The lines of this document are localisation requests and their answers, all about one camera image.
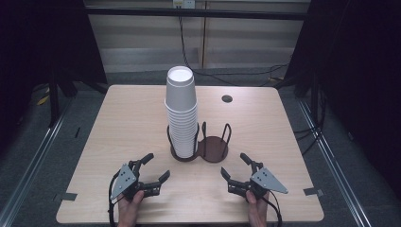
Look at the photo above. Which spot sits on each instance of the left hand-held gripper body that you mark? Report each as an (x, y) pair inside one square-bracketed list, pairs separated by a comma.
[(126, 181)]

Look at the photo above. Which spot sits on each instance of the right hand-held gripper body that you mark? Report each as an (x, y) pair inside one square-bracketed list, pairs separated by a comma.
[(266, 181)]

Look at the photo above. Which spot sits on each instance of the stack of white paper cups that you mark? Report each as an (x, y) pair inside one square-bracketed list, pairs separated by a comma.
[(183, 135)]

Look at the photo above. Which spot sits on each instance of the white paper cup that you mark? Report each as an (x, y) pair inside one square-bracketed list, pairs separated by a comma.
[(180, 91)]

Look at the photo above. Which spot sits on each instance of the person's left hand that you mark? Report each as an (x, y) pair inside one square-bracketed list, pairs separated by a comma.
[(129, 209)]

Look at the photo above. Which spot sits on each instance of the person's right hand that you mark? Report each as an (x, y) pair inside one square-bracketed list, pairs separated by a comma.
[(257, 211)]

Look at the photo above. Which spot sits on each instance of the grey tape piece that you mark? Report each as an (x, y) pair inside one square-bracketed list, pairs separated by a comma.
[(313, 191), (65, 196)]

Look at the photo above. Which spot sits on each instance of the small black tape strip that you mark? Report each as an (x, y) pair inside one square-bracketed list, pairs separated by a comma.
[(77, 132)]

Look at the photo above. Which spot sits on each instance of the black curtain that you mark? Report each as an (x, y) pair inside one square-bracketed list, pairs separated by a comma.
[(359, 63), (44, 44)]

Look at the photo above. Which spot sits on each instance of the black horizontal beam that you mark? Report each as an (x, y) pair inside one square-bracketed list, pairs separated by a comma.
[(195, 13)]

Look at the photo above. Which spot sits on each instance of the metal floor rail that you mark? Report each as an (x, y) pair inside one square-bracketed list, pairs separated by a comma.
[(34, 157), (334, 164)]

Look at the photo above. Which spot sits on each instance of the white wall power outlet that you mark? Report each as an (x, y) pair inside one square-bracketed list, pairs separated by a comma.
[(184, 3)]

